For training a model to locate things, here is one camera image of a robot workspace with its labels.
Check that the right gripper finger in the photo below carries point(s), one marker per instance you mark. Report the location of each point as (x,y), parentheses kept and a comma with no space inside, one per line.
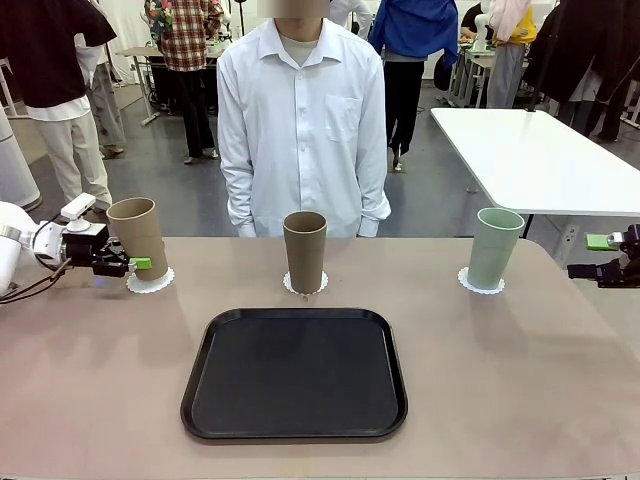
(610,275)
(597,242)

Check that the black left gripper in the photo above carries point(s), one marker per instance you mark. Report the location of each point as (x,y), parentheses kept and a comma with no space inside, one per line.
(82,245)

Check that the tan plastic cup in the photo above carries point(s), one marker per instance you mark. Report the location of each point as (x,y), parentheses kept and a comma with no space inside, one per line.
(305,255)
(140,235)

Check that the white paper doily coaster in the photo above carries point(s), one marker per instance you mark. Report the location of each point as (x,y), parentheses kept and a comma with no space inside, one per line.
(286,281)
(150,286)
(463,278)

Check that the pale green plastic cup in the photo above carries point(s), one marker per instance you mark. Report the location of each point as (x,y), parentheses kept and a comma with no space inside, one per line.
(492,250)

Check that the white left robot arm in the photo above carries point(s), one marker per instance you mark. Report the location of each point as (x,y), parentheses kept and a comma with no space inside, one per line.
(10,240)

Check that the person's left forearm white sleeve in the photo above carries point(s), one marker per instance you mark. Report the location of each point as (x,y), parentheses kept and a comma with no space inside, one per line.
(374,205)

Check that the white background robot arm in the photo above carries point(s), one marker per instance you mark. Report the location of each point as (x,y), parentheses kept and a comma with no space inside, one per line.
(481,32)

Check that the person's right forearm white sleeve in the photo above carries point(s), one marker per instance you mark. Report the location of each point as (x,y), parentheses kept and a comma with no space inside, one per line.
(240,205)

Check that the white background table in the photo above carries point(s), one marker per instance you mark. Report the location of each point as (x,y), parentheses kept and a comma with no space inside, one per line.
(525,155)

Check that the white air purifier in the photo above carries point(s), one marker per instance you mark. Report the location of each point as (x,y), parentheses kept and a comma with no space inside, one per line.
(15,170)

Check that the person in grey trousers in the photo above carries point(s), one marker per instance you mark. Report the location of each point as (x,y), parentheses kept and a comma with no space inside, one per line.
(107,110)

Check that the black stand pole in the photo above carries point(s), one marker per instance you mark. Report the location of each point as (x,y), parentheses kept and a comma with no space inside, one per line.
(535,105)

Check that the person in black coat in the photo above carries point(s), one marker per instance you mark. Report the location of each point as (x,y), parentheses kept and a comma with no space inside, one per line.
(590,50)

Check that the white background desk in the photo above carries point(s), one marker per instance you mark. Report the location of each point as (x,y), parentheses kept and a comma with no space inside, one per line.
(135,51)

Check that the person in black t-shirt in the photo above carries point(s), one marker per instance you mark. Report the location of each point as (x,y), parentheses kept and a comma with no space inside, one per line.
(45,50)

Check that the black plastic tray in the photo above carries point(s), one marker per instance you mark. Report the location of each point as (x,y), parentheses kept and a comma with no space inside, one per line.
(295,380)

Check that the person in yellow top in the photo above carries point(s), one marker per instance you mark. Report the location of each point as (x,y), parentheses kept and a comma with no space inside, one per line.
(526,31)

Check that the person in white shirt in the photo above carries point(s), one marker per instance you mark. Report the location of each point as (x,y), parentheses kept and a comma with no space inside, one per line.
(300,125)

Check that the person in plaid shirt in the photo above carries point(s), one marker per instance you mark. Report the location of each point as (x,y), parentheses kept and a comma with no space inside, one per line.
(190,35)

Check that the person in blue jacket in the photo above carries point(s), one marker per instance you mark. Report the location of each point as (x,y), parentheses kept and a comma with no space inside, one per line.
(415,25)

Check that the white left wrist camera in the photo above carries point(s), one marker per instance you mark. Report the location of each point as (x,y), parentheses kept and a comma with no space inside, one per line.
(77,206)

